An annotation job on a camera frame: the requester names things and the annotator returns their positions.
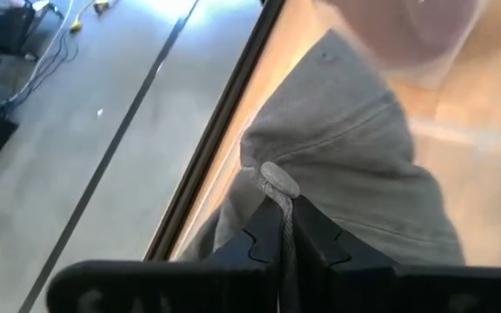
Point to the yellow plug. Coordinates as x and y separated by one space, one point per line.
75 27
101 5

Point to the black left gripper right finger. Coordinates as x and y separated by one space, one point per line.
329 235

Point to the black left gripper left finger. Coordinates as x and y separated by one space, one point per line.
255 235

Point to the clear plastic container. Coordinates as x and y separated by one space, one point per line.
442 74

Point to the black equipment box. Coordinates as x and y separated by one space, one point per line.
11 28

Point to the black metal table frame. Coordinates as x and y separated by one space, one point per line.
215 130

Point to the grey baseball cap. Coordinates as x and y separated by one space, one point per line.
342 143

